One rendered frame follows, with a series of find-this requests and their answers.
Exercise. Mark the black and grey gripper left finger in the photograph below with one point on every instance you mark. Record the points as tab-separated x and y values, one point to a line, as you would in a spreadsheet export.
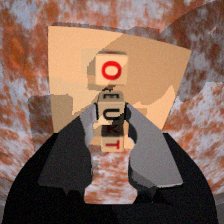
61	164

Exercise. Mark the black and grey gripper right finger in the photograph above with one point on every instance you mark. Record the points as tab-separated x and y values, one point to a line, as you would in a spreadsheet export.
159	164

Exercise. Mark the tan flat mat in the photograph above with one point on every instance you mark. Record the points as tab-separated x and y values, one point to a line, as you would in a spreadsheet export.
155	71

